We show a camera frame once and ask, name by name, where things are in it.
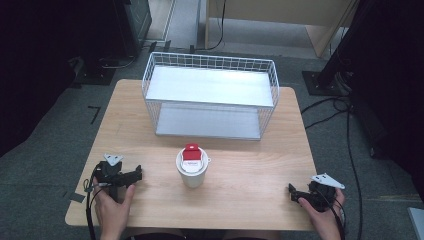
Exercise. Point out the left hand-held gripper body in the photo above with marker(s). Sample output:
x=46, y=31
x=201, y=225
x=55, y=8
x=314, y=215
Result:
x=111, y=176

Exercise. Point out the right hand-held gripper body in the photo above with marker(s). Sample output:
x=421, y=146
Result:
x=320, y=195

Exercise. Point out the white cup with red lid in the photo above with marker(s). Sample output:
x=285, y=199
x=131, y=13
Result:
x=192, y=166

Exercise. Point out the person's right hand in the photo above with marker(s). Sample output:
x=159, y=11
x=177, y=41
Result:
x=325, y=221

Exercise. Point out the person's left hand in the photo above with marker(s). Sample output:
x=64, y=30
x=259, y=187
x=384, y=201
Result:
x=111, y=210

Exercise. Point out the grey tape piece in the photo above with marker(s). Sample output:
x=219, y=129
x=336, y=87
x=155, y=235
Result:
x=77, y=197

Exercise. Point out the pale box corner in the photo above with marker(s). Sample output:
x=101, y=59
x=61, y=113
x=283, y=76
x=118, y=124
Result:
x=417, y=225

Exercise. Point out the dark curtain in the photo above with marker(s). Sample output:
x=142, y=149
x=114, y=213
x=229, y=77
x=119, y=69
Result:
x=393, y=83
x=30, y=66

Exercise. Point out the black metal stand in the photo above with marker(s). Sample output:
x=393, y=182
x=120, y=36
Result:
x=336, y=56

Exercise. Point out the black cabinet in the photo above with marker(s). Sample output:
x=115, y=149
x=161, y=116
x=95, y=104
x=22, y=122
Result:
x=135, y=26

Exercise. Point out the light wooden furniture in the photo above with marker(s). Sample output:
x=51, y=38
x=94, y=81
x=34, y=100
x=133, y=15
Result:
x=283, y=13

